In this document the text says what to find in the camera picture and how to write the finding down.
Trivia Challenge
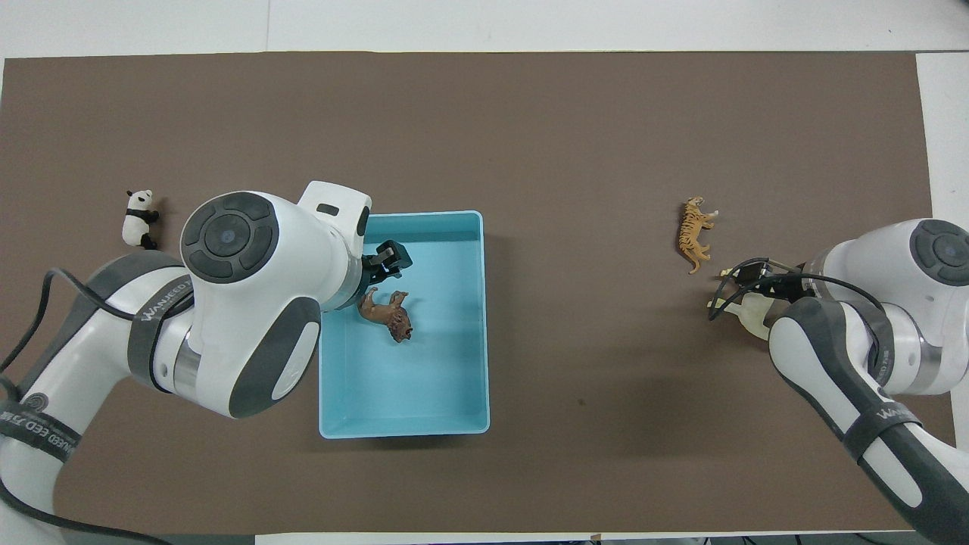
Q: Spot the orange striped tiger toy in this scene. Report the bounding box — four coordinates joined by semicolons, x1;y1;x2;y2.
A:
675;196;719;275

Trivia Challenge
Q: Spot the brown lion toy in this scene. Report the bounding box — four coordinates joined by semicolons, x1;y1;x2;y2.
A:
357;286;414;344

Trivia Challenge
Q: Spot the light blue storage box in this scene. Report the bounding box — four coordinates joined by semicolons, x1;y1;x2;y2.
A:
307;210;491;440

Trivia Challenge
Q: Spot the cream white horse toy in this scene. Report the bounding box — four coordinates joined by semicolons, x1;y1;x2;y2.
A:
706;267;774;339

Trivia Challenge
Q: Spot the brown table mat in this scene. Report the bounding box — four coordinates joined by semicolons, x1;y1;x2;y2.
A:
0;50;966;535

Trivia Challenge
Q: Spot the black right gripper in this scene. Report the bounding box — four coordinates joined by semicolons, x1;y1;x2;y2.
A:
730;258;809;304

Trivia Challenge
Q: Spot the black and white panda toy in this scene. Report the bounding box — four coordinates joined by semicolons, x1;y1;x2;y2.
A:
122;188;162;251

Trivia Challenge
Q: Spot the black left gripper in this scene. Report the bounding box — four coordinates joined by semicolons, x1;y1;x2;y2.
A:
361;239;414;286

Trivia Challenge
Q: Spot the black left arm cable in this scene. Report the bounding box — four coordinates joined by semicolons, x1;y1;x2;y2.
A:
0;268;199;545

